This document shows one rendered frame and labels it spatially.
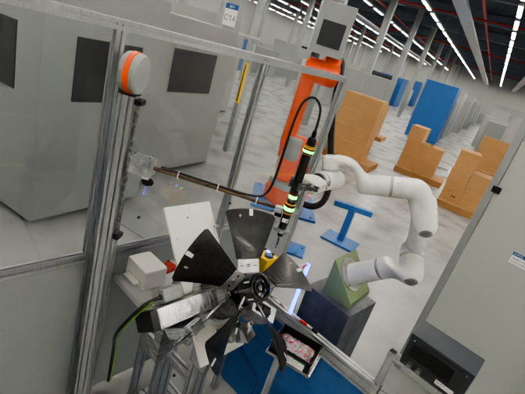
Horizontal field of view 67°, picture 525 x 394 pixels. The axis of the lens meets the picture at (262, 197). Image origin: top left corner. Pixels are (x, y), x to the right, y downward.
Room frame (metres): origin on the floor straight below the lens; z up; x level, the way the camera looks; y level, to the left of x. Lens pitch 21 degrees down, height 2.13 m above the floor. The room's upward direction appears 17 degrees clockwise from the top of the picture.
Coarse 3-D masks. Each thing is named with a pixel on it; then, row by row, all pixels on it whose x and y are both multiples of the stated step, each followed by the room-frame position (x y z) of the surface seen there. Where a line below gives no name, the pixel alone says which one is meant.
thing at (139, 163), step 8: (136, 152) 1.53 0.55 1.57; (128, 160) 1.49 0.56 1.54; (136, 160) 1.48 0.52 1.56; (144, 160) 1.48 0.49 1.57; (152, 160) 1.50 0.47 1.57; (128, 168) 1.49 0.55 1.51; (136, 168) 1.48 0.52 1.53; (144, 168) 1.48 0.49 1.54; (152, 168) 1.50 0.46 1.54; (144, 176) 1.48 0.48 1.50
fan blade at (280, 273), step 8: (280, 256) 1.71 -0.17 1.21; (288, 256) 1.73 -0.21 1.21; (272, 264) 1.64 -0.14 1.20; (280, 264) 1.66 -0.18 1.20; (288, 264) 1.68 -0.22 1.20; (296, 264) 1.71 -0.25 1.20; (264, 272) 1.56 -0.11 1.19; (272, 272) 1.58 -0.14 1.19; (280, 272) 1.60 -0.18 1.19; (288, 272) 1.62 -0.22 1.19; (296, 272) 1.65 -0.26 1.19; (272, 280) 1.52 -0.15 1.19; (280, 280) 1.54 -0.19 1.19; (288, 280) 1.57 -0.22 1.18; (296, 280) 1.60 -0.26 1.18; (304, 280) 1.64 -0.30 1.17; (304, 288) 1.58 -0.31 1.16
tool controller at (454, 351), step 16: (416, 336) 1.38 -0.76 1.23; (432, 336) 1.39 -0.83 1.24; (448, 336) 1.40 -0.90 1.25; (416, 352) 1.37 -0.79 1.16; (432, 352) 1.33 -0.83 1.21; (448, 352) 1.32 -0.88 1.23; (464, 352) 1.34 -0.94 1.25; (416, 368) 1.37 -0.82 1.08; (432, 368) 1.33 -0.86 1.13; (448, 368) 1.29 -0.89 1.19; (464, 368) 1.26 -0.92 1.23; (432, 384) 1.34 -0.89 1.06; (448, 384) 1.29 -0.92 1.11; (464, 384) 1.26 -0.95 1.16
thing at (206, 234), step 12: (204, 240) 1.31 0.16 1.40; (216, 240) 1.34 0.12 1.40; (192, 252) 1.28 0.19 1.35; (204, 252) 1.30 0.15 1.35; (216, 252) 1.33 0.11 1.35; (180, 264) 1.25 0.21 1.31; (192, 264) 1.27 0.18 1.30; (204, 264) 1.30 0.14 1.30; (216, 264) 1.32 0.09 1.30; (228, 264) 1.35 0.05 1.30; (180, 276) 1.25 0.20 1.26; (192, 276) 1.28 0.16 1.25; (204, 276) 1.31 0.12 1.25; (216, 276) 1.33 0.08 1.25; (228, 276) 1.36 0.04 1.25
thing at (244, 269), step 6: (252, 258) 1.49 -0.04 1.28; (258, 258) 1.50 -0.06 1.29; (240, 264) 1.47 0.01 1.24; (246, 264) 1.47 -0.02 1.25; (252, 264) 1.48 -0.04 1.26; (258, 264) 1.48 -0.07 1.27; (240, 270) 1.45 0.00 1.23; (246, 270) 1.46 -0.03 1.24; (252, 270) 1.46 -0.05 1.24; (258, 270) 1.46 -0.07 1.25
